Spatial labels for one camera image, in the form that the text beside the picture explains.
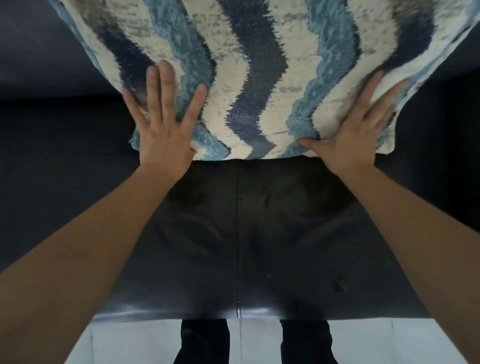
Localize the person's right hand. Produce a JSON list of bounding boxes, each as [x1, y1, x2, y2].
[[298, 70, 409, 178]]

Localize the person's black trousers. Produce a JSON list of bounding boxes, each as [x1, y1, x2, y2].
[[173, 318, 339, 364]]

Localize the person's right forearm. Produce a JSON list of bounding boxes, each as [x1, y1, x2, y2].
[[337, 166, 480, 364]]

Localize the grey zigzag patterned cushion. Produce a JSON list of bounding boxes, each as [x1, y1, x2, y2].
[[48, 0, 480, 161]]

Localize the person's left forearm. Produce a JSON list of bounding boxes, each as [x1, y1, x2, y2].
[[0, 164, 187, 364]]

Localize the black sofa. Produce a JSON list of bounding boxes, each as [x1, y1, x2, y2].
[[0, 0, 480, 322]]

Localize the person's left hand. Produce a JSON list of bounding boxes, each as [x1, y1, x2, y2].
[[121, 61, 208, 173]]

